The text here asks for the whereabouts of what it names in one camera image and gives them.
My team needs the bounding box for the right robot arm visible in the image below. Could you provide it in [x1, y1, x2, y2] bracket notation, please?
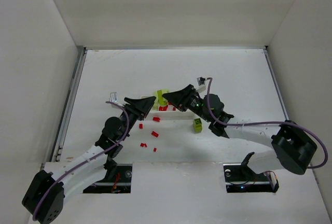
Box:
[162, 85, 317, 175]

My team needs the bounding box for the red curved lego piece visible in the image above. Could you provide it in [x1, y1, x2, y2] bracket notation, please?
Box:
[159, 106, 168, 111]

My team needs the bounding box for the dark green duplo brick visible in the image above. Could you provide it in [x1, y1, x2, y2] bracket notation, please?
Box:
[192, 118, 202, 133]

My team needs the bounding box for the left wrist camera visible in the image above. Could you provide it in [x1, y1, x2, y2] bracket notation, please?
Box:
[109, 92, 120, 108]

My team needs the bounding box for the pale green duplo brick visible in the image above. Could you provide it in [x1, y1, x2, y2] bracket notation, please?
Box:
[153, 89, 170, 106]

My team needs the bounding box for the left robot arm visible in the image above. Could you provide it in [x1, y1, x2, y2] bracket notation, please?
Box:
[22, 96, 156, 223]

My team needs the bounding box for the light green duplo brick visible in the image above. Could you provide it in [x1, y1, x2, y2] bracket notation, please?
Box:
[152, 103, 159, 110]

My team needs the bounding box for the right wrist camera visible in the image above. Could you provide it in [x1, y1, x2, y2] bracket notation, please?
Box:
[196, 77, 206, 92]

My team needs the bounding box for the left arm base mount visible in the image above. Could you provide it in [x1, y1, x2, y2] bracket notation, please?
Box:
[83, 161, 133, 194]

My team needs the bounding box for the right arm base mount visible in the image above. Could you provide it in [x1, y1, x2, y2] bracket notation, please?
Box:
[223, 152, 280, 193]

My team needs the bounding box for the white divided sorting tray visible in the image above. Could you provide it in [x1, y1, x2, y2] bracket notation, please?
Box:
[145, 105, 196, 120]

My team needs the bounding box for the red lego piece lower right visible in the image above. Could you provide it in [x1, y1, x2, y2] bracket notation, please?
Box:
[151, 131, 159, 138]

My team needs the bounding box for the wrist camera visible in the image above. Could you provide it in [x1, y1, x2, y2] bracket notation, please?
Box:
[196, 77, 206, 92]
[109, 92, 120, 108]

